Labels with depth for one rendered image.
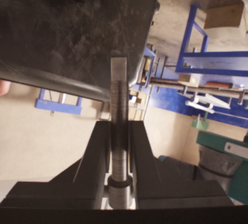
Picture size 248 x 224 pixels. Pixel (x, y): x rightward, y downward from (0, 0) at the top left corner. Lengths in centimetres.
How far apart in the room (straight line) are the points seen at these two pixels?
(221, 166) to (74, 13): 76
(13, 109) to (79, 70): 340
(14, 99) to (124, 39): 337
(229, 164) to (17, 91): 339
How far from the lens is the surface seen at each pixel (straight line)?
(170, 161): 87
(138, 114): 468
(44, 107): 323
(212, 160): 84
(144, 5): 41
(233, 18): 235
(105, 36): 34
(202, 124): 687
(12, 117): 372
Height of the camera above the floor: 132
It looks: level
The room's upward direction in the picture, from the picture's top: 166 degrees counter-clockwise
